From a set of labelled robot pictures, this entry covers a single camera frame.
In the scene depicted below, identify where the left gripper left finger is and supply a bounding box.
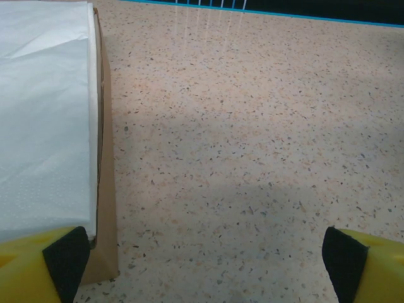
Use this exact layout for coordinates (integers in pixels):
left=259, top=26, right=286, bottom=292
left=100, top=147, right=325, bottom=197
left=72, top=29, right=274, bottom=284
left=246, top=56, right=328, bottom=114
left=0, top=225, right=91, bottom=303

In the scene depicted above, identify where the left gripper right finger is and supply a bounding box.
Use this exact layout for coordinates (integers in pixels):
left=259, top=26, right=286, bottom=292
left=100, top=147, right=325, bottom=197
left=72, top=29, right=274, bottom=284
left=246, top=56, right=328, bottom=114
left=324, top=226, right=404, bottom=303

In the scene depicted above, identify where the brown cardboard napkin box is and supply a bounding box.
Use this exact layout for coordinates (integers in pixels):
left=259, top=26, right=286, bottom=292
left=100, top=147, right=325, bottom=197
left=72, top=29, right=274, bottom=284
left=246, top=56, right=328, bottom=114
left=78, top=6, right=121, bottom=285

